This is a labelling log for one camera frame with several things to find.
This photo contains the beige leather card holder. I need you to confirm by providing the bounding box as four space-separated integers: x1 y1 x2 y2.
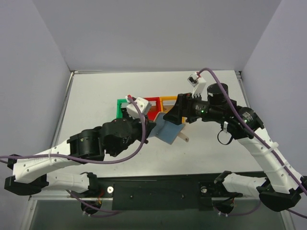
148 112 189 145

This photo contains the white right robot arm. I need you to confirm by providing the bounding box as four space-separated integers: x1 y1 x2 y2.
163 83 307 212

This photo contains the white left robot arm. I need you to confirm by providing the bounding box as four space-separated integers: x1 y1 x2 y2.
4 118 156 197

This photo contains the yellow plastic bin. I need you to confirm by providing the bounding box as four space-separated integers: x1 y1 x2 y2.
160 96 177 113

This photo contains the red plastic bin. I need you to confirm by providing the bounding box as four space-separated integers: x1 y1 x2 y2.
145 97 161 121

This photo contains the green plastic bin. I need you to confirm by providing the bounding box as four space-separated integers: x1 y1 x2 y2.
116 99 130 118

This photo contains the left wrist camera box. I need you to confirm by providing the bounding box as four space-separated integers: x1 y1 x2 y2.
125 95 151 118

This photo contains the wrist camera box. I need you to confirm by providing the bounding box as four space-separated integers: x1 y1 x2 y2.
125 95 151 118
187 72 207 98

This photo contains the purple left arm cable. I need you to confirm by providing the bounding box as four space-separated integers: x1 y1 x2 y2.
0 95 148 165

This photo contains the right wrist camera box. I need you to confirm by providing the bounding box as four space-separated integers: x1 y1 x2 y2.
187 72 207 98

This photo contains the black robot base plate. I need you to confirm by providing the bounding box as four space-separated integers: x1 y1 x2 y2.
69 170 243 211

